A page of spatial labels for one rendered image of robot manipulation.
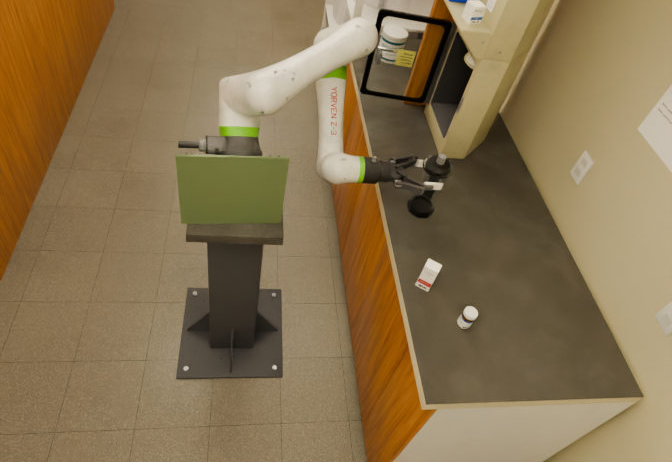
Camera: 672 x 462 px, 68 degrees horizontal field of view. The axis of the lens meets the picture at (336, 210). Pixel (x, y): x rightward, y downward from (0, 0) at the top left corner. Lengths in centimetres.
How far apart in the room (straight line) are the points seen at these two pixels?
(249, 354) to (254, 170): 118
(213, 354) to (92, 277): 76
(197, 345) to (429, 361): 130
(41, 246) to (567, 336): 248
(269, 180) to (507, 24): 96
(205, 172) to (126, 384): 124
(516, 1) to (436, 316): 106
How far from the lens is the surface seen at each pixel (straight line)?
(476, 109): 205
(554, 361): 174
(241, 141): 158
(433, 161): 175
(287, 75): 148
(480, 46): 189
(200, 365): 247
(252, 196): 162
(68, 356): 261
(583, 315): 190
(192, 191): 161
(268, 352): 250
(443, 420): 165
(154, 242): 289
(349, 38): 164
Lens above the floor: 225
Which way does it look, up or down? 47 degrees down
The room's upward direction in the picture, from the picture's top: 14 degrees clockwise
